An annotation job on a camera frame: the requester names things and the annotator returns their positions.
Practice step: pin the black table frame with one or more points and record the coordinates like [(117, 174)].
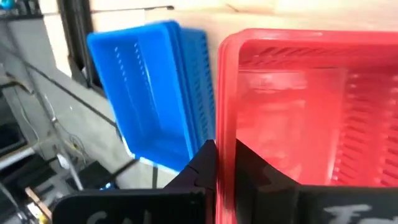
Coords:
[(77, 37)]

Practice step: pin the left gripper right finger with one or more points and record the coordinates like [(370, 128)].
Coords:
[(280, 205)]

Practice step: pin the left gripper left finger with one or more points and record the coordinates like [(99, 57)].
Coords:
[(140, 208)]

